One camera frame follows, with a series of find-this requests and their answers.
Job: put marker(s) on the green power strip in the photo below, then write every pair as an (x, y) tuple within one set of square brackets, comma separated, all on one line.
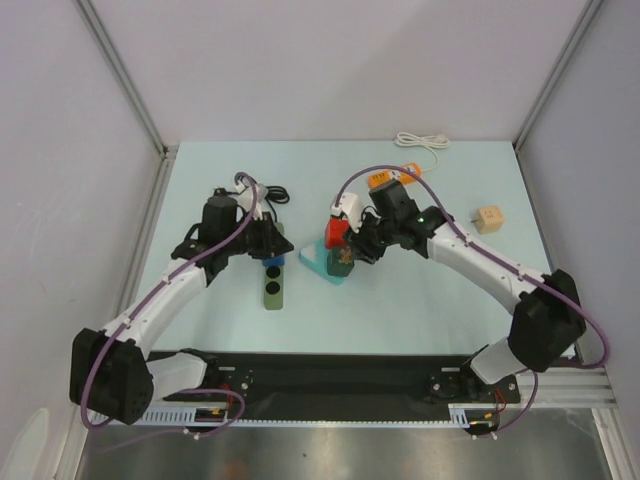
[(273, 291)]

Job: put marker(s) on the blue cube plug adapter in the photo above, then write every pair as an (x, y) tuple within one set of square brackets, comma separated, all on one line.
[(278, 261)]

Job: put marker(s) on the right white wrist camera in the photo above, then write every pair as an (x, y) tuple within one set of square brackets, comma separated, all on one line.
[(348, 206)]

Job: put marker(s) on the left aluminium frame post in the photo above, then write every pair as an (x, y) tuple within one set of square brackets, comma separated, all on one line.
[(120, 72)]

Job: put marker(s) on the aluminium front rail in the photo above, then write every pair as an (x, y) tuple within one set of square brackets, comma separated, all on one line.
[(574, 388)]

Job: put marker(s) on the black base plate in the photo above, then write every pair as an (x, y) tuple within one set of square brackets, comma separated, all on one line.
[(358, 381)]

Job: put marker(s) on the white slotted cable duct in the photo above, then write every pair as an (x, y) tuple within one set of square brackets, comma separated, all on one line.
[(427, 416)]

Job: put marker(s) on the aluminium frame post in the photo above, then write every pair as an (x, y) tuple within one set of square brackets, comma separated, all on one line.
[(578, 33), (120, 72)]

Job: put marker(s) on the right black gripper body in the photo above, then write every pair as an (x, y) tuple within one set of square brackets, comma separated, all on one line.
[(364, 241)]

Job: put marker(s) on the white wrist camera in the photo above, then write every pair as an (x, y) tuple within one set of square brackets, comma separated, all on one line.
[(250, 195), (348, 206)]

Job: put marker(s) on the right aluminium frame post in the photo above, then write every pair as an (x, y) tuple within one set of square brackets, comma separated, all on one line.
[(578, 33)]

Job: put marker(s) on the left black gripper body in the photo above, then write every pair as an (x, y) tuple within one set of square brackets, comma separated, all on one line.
[(256, 235)]

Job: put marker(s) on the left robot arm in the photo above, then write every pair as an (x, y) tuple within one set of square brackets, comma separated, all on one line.
[(111, 371)]

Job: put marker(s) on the red cube plug adapter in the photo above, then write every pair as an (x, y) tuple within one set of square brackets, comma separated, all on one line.
[(334, 233)]

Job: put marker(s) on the beige cube plug adapter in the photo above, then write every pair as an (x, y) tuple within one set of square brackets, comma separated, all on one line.
[(488, 219)]

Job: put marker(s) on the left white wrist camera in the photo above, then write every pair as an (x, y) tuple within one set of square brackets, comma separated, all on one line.
[(250, 195)]

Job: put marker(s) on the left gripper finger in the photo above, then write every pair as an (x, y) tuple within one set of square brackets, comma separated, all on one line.
[(269, 251), (272, 233)]

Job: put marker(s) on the orange power strip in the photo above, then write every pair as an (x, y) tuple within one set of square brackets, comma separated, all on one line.
[(406, 175)]

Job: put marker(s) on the teal triangular power socket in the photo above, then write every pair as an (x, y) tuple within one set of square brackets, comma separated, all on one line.
[(314, 257)]

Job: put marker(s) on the dark green cube adapter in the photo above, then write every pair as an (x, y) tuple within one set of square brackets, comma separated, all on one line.
[(340, 262)]

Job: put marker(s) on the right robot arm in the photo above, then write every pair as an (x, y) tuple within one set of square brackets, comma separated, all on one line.
[(545, 322)]

